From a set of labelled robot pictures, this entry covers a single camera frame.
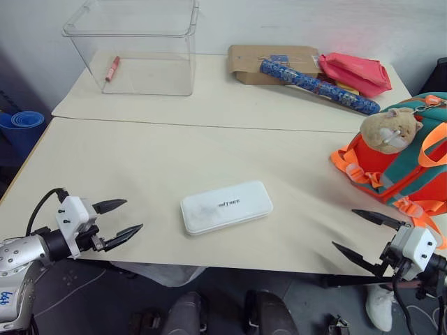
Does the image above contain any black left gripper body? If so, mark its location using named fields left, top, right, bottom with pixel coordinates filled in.
left=77, top=225, right=108, bottom=253

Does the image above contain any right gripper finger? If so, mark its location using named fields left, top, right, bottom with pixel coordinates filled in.
left=351, top=209, right=408, bottom=232
left=331, top=240, right=388, bottom=278

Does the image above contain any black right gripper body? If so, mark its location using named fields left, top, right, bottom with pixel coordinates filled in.
left=378, top=243, right=414, bottom=281

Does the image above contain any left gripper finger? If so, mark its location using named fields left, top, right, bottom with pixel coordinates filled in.
left=91, top=198, right=128, bottom=215
left=103, top=223, right=145, bottom=253

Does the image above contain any orange and teal backpack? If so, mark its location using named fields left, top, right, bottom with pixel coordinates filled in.
left=329, top=91, right=447, bottom=251

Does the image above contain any white rectangular case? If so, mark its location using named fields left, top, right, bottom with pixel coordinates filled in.
left=179, top=179, right=274, bottom=237

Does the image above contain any white sneaker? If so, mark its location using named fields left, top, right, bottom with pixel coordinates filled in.
left=365, top=283, right=396, bottom=333

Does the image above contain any white plastic bag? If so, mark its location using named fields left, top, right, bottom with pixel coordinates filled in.
left=110, top=260, right=207, bottom=288

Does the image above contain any dark rounded shape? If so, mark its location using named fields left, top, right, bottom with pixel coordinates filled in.
left=163, top=290, right=212, bottom=335
left=243, top=289, right=298, bottom=335

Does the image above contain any blue rolled foam mat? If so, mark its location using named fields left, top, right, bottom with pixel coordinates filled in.
left=0, top=110, right=47, bottom=158

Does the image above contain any yellow flat item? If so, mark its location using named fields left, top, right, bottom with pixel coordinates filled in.
left=334, top=81, right=360, bottom=96

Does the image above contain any red marker pen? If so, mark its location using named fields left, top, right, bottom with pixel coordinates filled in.
left=105, top=55, right=121, bottom=83

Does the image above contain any pink fabric pouch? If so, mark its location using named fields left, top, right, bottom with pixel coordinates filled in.
left=318, top=52, right=394, bottom=99

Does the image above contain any blue patterned rolled tube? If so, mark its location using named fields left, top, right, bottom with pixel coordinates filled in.
left=258, top=58, right=381, bottom=114

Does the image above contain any black chair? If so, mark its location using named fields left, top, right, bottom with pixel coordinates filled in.
left=423, top=57, right=447, bottom=96

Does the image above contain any clear plastic storage bin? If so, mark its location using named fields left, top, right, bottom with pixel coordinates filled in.
left=61, top=0, right=200, bottom=97

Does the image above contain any brown cardboard box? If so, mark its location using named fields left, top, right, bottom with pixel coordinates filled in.
left=227, top=44, right=324, bottom=86

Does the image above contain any black table frame bar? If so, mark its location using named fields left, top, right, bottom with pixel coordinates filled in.
left=320, top=273, right=395, bottom=290

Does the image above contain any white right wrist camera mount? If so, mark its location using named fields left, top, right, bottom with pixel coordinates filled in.
left=388, top=225, right=439, bottom=281

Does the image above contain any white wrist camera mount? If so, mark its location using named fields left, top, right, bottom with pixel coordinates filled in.
left=55, top=195, right=98, bottom=261
left=388, top=225, right=439, bottom=281

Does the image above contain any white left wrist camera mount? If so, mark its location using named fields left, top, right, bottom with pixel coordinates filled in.
left=55, top=195, right=98, bottom=261

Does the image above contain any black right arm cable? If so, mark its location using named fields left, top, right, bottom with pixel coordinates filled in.
left=390, top=274, right=420, bottom=335

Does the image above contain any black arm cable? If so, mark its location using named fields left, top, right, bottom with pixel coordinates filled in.
left=390, top=274, right=420, bottom=335
left=25, top=188, right=69, bottom=239

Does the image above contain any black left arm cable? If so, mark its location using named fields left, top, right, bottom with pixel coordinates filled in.
left=25, top=188, right=69, bottom=239

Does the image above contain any brown plush hamster keychain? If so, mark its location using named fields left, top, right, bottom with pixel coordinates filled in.
left=359, top=107, right=425, bottom=155

